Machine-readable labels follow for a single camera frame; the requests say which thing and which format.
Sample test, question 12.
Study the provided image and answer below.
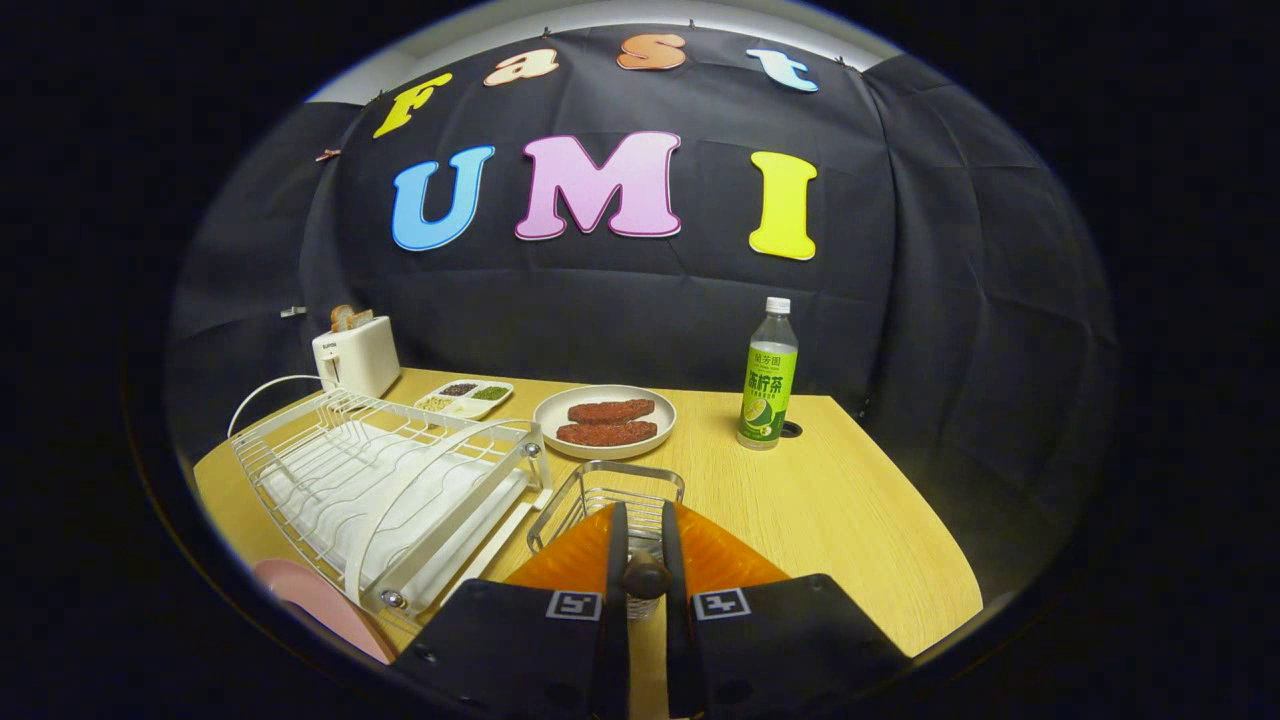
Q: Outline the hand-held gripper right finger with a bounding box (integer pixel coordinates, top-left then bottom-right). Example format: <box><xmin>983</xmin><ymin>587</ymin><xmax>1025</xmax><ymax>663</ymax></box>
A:
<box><xmin>660</xmin><ymin>500</ymin><xmax>911</xmax><ymax>720</ymax></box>

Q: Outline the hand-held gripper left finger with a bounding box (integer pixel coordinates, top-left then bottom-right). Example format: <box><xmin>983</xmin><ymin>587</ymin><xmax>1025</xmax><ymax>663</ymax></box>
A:
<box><xmin>388</xmin><ymin>502</ymin><xmax>633</xmax><ymax>720</ymax></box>

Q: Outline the metal spoon with brown handle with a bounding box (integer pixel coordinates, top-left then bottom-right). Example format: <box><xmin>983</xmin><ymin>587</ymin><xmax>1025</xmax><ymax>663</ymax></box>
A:
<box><xmin>620</xmin><ymin>548</ymin><xmax>673</xmax><ymax>601</ymax></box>

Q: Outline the metal wire basket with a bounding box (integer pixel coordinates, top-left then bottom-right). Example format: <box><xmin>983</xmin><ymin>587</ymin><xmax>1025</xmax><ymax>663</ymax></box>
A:
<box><xmin>526</xmin><ymin>460</ymin><xmax>687</xmax><ymax>621</ymax></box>

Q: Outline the white wire dish rack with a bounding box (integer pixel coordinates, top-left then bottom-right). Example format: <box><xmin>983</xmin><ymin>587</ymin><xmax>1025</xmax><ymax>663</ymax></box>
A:
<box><xmin>228</xmin><ymin>375</ymin><xmax>553</xmax><ymax>626</ymax></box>

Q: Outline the pink plate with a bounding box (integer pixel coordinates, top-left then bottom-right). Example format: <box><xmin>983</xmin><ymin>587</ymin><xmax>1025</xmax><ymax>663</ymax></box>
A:
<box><xmin>252</xmin><ymin>558</ymin><xmax>396</xmax><ymax>665</ymax></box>

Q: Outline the white round plate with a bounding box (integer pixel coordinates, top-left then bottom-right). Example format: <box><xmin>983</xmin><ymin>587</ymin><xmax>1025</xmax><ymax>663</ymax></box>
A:
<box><xmin>533</xmin><ymin>385</ymin><xmax>678</xmax><ymax>461</ymax></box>

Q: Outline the white divided condiment dish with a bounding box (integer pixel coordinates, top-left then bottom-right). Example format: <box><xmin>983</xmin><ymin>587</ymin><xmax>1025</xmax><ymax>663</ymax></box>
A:
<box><xmin>415</xmin><ymin>379</ymin><xmax>515</xmax><ymax>421</ymax></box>

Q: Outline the brown meat patty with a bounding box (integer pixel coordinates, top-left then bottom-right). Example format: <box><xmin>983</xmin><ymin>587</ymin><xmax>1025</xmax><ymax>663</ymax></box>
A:
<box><xmin>568</xmin><ymin>399</ymin><xmax>656</xmax><ymax>425</ymax></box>
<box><xmin>556</xmin><ymin>421</ymin><xmax>659</xmax><ymax>447</ymax></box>

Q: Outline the green label drink bottle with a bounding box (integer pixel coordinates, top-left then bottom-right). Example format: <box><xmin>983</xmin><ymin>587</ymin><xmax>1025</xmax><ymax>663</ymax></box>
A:
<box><xmin>737</xmin><ymin>296</ymin><xmax>800</xmax><ymax>451</ymax></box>

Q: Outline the white ribbed drain tray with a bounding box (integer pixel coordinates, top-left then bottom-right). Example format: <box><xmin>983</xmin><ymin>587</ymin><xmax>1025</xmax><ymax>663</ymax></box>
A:
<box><xmin>262</xmin><ymin>425</ymin><xmax>531</xmax><ymax>611</ymax></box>

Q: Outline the white toaster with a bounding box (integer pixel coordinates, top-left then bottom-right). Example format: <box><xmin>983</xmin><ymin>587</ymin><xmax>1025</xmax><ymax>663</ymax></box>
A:
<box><xmin>311</xmin><ymin>315</ymin><xmax>402</xmax><ymax>399</ymax></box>

